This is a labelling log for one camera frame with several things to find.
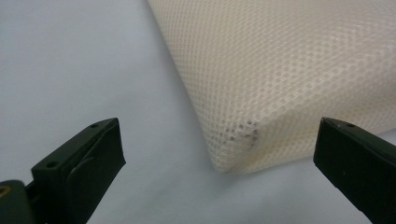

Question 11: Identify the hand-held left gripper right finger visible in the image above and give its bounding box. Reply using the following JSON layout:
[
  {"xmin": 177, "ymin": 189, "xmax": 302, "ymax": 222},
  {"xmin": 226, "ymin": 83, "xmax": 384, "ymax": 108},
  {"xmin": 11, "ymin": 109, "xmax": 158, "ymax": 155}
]
[{"xmin": 313, "ymin": 117, "xmax": 396, "ymax": 224}]

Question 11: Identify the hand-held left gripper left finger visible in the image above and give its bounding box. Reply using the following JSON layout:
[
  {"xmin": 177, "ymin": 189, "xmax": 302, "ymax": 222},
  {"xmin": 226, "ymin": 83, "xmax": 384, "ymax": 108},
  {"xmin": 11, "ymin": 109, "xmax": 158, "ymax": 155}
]
[{"xmin": 25, "ymin": 117, "xmax": 127, "ymax": 224}]

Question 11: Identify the cream mesh laundry bag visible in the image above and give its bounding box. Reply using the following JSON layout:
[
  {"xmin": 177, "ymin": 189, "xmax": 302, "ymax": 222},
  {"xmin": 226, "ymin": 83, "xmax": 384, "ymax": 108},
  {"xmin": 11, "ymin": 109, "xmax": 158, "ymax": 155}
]
[{"xmin": 147, "ymin": 0, "xmax": 396, "ymax": 175}]

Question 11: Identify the light blue table mat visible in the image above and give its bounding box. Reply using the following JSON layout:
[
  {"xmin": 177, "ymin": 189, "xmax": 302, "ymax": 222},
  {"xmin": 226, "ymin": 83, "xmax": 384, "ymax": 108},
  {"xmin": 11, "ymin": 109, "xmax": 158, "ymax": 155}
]
[{"xmin": 0, "ymin": 0, "xmax": 396, "ymax": 224}]

